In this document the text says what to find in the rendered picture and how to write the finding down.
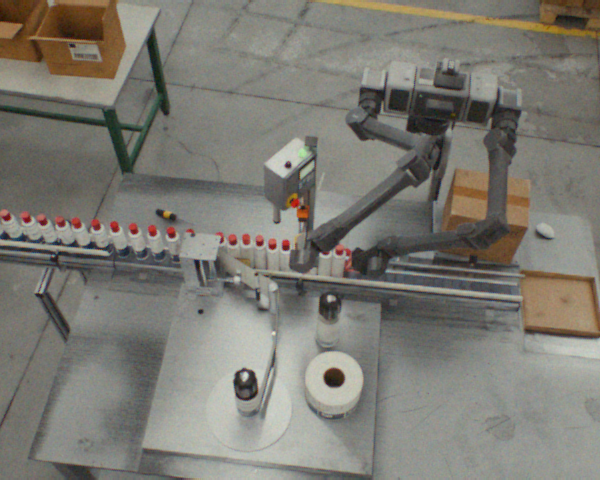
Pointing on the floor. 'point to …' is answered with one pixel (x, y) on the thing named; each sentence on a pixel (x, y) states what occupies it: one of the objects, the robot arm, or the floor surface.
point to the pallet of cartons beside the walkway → (594, 14)
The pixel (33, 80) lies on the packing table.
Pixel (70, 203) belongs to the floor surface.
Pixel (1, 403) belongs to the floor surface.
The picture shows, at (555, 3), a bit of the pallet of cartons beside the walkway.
